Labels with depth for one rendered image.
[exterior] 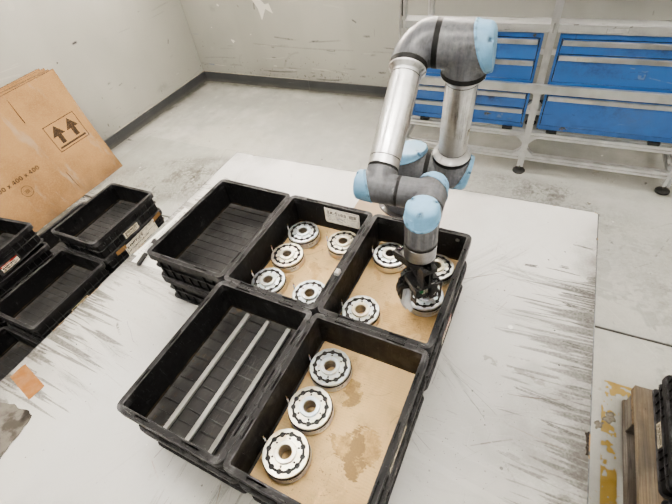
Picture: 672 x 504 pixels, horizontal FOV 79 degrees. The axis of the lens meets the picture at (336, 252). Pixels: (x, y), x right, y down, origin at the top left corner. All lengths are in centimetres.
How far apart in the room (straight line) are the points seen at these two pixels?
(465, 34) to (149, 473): 131
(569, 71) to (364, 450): 236
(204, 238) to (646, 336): 198
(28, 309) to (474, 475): 201
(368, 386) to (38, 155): 311
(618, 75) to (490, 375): 202
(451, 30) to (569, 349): 89
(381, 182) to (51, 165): 304
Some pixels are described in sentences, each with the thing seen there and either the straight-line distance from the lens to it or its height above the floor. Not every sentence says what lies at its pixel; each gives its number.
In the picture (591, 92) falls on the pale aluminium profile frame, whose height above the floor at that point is 60.
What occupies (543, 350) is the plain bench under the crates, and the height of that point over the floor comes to 70.
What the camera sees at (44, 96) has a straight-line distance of 377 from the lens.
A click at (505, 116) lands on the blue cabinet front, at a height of 38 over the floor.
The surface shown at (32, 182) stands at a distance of 366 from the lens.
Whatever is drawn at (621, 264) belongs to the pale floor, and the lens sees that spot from 266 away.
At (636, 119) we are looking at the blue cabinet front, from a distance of 297.
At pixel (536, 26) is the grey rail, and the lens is 272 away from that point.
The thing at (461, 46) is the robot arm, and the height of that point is 138.
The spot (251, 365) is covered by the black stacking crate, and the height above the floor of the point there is 83.
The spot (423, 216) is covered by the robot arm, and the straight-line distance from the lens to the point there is 86.
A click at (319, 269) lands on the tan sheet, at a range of 127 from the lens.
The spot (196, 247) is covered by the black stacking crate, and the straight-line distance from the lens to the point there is 148.
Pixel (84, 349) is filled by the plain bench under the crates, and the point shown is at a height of 70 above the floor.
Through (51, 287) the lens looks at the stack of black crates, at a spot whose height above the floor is 38.
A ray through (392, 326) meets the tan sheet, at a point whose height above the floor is 83.
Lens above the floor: 177
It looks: 45 degrees down
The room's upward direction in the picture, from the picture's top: 9 degrees counter-clockwise
